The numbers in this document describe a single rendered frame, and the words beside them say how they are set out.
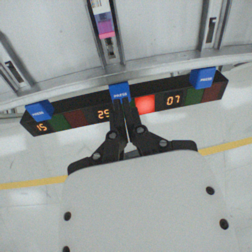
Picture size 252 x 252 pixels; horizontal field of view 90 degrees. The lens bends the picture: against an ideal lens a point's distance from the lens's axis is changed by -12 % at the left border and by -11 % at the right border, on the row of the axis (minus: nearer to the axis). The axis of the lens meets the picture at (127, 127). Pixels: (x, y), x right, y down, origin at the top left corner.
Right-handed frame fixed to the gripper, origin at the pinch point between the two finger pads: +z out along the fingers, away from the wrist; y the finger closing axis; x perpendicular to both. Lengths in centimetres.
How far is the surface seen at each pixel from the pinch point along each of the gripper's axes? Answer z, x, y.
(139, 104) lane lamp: 6.4, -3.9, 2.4
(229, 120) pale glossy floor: 41, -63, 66
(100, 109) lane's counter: 6.4, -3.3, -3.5
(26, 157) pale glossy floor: 42, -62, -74
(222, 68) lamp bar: 9.0, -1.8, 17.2
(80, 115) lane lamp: 6.4, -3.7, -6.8
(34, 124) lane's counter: 6.4, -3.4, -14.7
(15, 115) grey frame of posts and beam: 38, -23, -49
